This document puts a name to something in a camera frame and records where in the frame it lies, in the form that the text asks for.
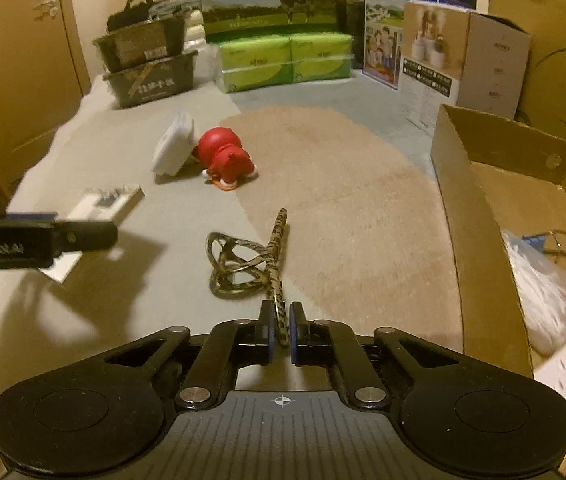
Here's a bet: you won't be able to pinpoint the large brown cardboard box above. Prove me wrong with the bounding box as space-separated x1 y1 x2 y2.
488 0 566 137

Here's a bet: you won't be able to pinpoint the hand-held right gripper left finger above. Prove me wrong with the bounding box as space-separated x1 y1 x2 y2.
105 300 278 411

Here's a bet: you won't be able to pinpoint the white square case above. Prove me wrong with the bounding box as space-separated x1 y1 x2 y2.
151 111 197 177

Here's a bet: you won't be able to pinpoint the leopard print hair claw clip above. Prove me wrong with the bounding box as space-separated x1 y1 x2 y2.
206 207 292 348

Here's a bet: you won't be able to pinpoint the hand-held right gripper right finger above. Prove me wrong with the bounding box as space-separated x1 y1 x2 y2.
289 301 460 409

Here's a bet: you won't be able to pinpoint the red toy figure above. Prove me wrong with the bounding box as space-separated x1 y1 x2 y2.
197 128 260 192

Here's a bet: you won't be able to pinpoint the beige oval mat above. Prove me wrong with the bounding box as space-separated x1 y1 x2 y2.
219 106 464 358

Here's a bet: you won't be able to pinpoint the black handbag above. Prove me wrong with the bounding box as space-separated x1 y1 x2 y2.
107 0 158 32

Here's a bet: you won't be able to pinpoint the black box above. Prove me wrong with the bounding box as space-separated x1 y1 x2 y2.
335 0 366 70

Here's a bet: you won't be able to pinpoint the white humidifier box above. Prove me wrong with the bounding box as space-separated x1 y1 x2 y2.
399 0 534 129

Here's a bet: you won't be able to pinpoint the green tissue pack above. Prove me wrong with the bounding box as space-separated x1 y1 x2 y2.
290 31 354 83
215 37 296 94

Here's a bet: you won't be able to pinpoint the green cow print milk carton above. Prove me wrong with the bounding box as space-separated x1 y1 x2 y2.
196 0 338 44

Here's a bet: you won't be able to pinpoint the clear plastic box white pieces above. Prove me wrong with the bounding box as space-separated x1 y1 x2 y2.
502 230 566 357

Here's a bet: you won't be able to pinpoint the wooden door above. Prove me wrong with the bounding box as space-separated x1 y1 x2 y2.
0 0 92 188

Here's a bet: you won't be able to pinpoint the cream folded towel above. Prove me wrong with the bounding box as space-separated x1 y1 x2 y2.
184 7 207 45

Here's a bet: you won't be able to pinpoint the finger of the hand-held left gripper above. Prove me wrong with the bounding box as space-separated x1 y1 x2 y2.
52 219 119 260
5 210 60 222

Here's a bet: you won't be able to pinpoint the grey folded cloth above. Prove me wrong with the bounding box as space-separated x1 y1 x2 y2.
149 0 198 20

